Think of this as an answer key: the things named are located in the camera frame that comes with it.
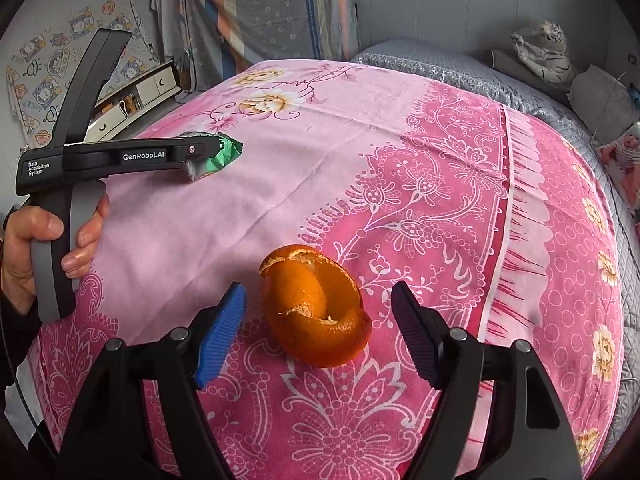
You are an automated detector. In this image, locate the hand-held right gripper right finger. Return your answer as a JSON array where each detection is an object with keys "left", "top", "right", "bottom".
[{"left": 391, "top": 281, "right": 583, "bottom": 480}]

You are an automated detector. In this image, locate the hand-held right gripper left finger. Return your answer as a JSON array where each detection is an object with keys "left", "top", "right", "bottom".
[{"left": 60, "top": 282, "right": 248, "bottom": 480}]

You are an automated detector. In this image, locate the green and silver snack packet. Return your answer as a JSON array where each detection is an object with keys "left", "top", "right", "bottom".
[{"left": 172, "top": 131, "right": 230, "bottom": 182}]

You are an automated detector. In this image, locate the orange peel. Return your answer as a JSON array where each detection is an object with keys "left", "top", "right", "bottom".
[{"left": 259, "top": 244, "right": 373, "bottom": 368}]

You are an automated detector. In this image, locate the person's left hand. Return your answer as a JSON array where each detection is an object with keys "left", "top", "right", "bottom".
[{"left": 0, "top": 194, "right": 110, "bottom": 317}]

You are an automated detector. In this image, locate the white cabinet with drawers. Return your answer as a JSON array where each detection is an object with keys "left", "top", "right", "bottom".
[{"left": 82, "top": 57, "right": 182, "bottom": 143}]

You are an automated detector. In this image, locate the pink floral blanket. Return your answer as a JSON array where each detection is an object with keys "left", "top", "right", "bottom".
[{"left": 27, "top": 59, "right": 623, "bottom": 480}]

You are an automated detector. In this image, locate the grey hanging garment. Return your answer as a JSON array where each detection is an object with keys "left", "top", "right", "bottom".
[{"left": 150, "top": 0, "right": 193, "bottom": 68}]

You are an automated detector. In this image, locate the striped hanging cloth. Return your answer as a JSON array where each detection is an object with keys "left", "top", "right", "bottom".
[{"left": 180, "top": 0, "right": 361, "bottom": 93}]

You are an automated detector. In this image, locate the baby print pillow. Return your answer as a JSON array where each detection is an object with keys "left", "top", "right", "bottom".
[{"left": 595, "top": 122, "right": 640, "bottom": 196}]

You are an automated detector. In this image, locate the tiger plush toy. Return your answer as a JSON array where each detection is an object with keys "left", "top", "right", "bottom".
[{"left": 511, "top": 20, "right": 576, "bottom": 92}]

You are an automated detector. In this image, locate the cartoon print wall cloth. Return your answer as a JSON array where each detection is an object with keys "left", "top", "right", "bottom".
[{"left": 5, "top": 0, "right": 161, "bottom": 146}]

